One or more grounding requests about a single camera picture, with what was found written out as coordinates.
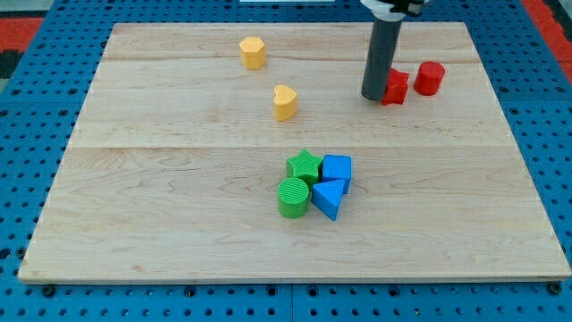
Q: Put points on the blue triangle block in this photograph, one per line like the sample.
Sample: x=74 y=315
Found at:
x=327 y=196

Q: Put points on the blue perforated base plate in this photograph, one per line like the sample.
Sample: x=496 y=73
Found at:
x=41 y=101

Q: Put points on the light wooden board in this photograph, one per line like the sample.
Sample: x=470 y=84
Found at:
x=237 y=153

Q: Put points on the blue cube block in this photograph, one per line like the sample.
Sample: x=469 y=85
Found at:
x=337 y=167

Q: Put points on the red star block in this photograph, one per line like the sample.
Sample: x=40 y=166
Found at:
x=396 y=88

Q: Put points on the red cylinder block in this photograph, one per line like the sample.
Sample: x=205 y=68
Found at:
x=429 y=78

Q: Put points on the yellow hexagon block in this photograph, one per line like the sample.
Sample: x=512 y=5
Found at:
x=252 y=53

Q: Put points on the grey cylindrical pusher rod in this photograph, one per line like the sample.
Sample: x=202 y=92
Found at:
x=382 y=46

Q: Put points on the green star block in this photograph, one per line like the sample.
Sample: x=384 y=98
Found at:
x=305 y=166

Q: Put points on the green cylinder block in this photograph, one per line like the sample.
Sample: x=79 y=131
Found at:
x=293 y=196

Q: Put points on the yellow heart block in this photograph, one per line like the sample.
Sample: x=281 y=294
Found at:
x=285 y=102

